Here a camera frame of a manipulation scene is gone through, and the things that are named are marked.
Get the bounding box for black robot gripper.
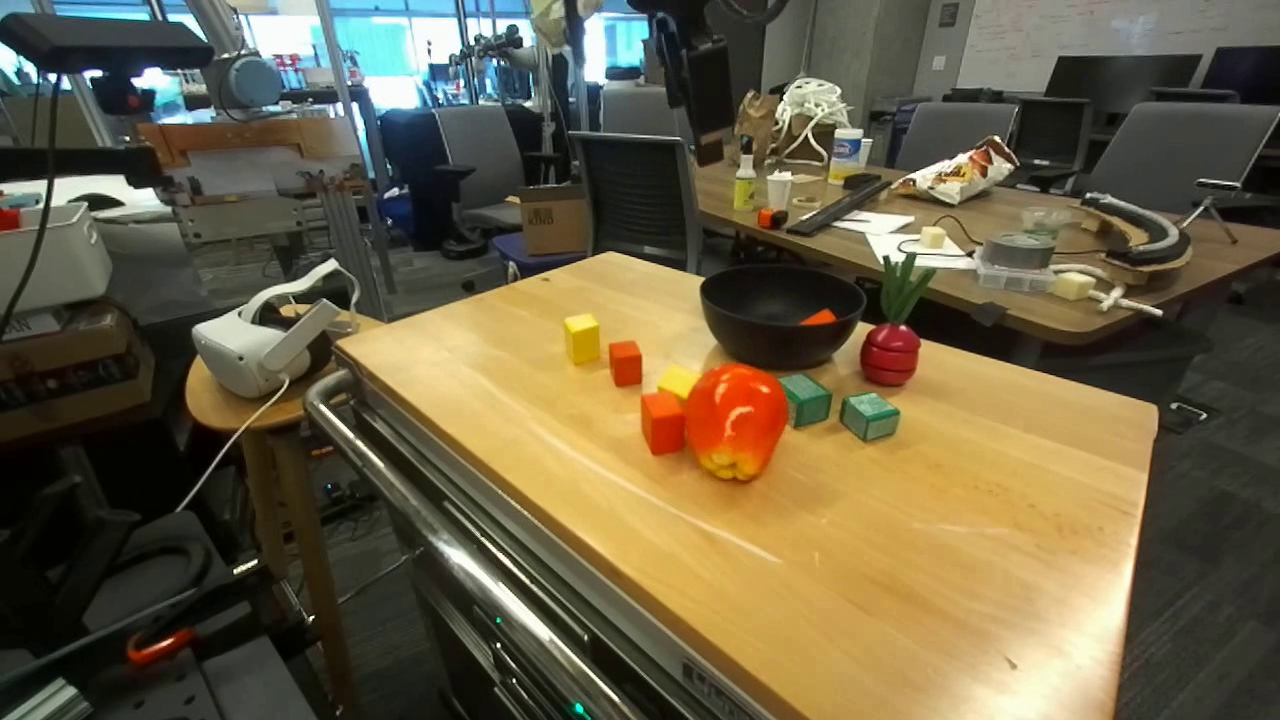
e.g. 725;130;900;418
653;0;777;135

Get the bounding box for small orange wooden cube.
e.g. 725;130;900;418
801;307;839;328

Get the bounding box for yellow wooden cube block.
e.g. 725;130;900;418
566;313;605;367

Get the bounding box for orange wooden block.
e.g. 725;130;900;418
610;341;645;387

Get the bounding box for red toy radish green leaves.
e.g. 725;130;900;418
860;257;933;387

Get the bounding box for red apple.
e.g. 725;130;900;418
684;363;790;485

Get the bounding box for teal wooden cube block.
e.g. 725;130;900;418
786;371;833;428

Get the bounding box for red wooden block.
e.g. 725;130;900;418
640;391;684;455

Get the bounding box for teal wooden rectangular block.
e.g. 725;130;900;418
839;391;900;443

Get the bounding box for black bowl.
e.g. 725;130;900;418
701;264;868;367

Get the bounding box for small glue bottle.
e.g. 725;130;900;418
733;152;757;212

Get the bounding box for black keyboard bar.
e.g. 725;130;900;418
790;172;894;235

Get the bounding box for white paper sheets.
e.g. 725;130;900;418
835;212;976;272

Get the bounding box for snack chips bag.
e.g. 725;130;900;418
898;135;1021;206

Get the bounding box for wooden office desk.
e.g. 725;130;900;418
695;162;1280;342

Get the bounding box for grey office chair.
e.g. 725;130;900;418
1079;99;1280;212

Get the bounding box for grey curved headband device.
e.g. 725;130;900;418
1079;191;1194;267

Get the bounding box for white VR headset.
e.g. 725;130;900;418
191;260;357;398

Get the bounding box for round wooden stool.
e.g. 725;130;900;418
184;360;361;714

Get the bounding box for white cable bundle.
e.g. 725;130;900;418
771;72;856;158

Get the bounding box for steel cart handle bar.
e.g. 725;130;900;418
305;371;640;720

